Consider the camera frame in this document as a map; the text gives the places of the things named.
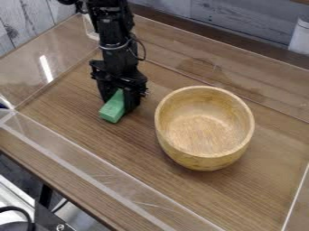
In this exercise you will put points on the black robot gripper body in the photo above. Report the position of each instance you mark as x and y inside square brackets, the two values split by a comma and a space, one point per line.
[120, 59]

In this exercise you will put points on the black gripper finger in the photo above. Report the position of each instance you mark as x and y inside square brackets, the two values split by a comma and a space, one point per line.
[132, 95]
[105, 82]

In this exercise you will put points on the green rectangular block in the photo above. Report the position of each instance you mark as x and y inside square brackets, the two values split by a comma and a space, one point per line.
[112, 109]

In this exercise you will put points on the brown wooden bowl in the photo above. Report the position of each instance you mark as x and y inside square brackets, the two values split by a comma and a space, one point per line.
[203, 127]

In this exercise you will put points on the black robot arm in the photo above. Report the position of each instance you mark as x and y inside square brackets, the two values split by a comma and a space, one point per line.
[112, 21]

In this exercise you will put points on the black table leg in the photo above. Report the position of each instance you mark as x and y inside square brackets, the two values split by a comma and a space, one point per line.
[45, 196]

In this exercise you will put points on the white cylindrical container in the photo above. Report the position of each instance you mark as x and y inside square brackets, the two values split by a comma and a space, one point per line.
[299, 37]

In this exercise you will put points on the clear acrylic corner bracket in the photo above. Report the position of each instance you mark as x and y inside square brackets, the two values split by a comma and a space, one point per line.
[88, 28]

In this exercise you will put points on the clear acrylic front wall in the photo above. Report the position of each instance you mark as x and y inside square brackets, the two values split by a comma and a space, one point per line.
[120, 201]

